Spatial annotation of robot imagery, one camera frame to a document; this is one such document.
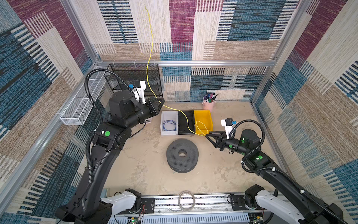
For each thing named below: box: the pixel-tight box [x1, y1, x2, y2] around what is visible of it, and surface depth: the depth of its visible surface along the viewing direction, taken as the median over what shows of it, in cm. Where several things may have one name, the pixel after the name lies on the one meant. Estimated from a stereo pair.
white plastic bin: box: [160, 110, 179, 136], surface depth 105 cm
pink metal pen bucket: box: [201, 96, 216, 112], surface depth 110 cm
